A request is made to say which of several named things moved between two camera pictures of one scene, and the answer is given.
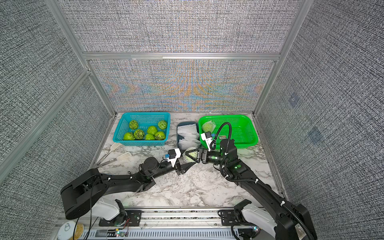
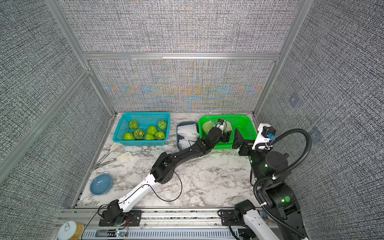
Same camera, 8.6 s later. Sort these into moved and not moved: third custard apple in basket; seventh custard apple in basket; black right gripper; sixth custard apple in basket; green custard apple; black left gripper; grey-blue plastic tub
Moved: black right gripper; black left gripper
Not moved: grey-blue plastic tub; third custard apple in basket; seventh custard apple in basket; sixth custard apple in basket; green custard apple
